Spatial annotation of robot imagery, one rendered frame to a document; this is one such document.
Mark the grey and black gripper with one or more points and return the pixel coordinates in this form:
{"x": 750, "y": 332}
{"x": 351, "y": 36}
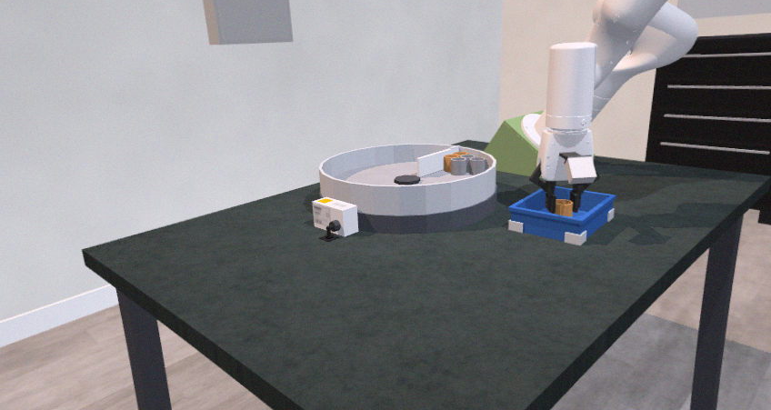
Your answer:
{"x": 552, "y": 167}

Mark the grey metal bushing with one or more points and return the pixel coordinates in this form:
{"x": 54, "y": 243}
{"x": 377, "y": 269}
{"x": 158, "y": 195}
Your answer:
{"x": 467, "y": 161}
{"x": 477, "y": 165}
{"x": 458, "y": 166}

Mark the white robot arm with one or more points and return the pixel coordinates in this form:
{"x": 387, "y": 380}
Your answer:
{"x": 575, "y": 76}

